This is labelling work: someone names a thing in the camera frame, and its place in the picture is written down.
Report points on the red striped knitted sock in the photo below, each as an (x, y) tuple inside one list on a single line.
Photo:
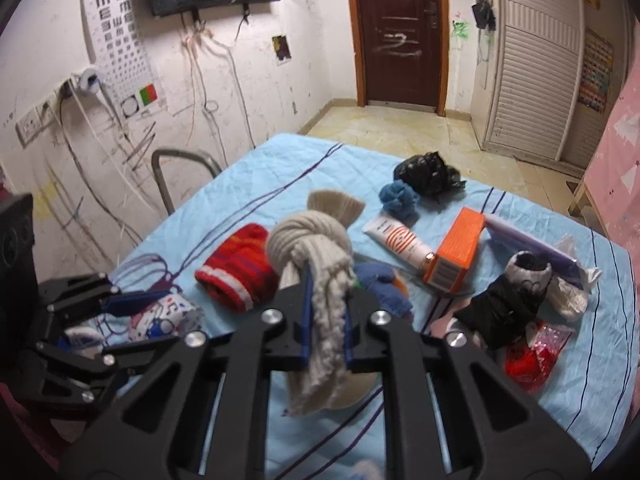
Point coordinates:
[(238, 274)]

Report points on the dark red wooden door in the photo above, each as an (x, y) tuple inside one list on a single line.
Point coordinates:
[(401, 50)]

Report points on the white slatted wardrobe door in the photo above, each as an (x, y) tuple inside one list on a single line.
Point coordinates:
[(540, 47)]

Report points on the cream knitted knotted scarf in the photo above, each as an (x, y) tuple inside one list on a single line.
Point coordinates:
[(318, 236)]

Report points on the black pink sock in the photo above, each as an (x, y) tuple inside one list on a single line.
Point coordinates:
[(500, 314)]

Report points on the white crumpled tissue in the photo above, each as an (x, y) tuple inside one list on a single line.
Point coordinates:
[(570, 301)]

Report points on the white orange cream tube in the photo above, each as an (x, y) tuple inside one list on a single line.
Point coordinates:
[(396, 237)]

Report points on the colourful wall chart poster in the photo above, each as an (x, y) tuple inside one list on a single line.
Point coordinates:
[(597, 69)]

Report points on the blue purple sock bundle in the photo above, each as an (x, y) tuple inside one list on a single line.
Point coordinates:
[(387, 286)]

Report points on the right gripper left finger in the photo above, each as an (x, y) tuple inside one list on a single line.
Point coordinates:
[(278, 337)]

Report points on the patterned white paper cup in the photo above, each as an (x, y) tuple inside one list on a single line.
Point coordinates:
[(171, 315)]

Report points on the orange cardboard box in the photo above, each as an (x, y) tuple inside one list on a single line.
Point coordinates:
[(455, 254)]

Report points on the blue fuzzy ball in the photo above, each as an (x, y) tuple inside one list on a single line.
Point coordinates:
[(399, 199)]

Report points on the grey metal chair frame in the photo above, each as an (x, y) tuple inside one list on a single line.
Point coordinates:
[(180, 173)]

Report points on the black plastic bag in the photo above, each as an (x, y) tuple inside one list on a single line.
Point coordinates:
[(429, 175)]

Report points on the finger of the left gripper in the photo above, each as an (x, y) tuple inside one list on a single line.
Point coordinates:
[(131, 303)]

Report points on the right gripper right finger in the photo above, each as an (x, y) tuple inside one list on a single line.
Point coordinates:
[(378, 341)]

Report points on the eye chart poster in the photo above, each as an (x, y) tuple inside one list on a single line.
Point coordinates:
[(124, 68)]

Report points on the red plastic wrapper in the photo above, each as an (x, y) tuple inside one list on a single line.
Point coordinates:
[(530, 361)]

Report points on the pink tree pattern curtain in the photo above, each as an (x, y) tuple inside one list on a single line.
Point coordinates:
[(612, 177)]

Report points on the purple long package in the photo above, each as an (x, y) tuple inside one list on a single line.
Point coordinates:
[(567, 267)]

